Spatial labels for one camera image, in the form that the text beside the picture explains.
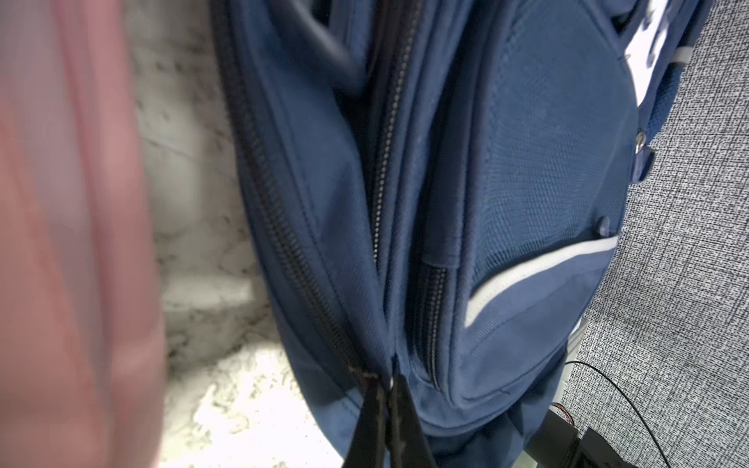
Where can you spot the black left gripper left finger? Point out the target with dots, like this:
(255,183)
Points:
(368,444)

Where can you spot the navy blue backpack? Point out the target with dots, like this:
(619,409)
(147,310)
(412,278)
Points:
(437,188)

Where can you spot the pink backpack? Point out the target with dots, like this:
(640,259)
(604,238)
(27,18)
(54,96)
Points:
(82,330)

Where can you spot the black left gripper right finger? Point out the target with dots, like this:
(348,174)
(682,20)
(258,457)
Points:
(407,443)

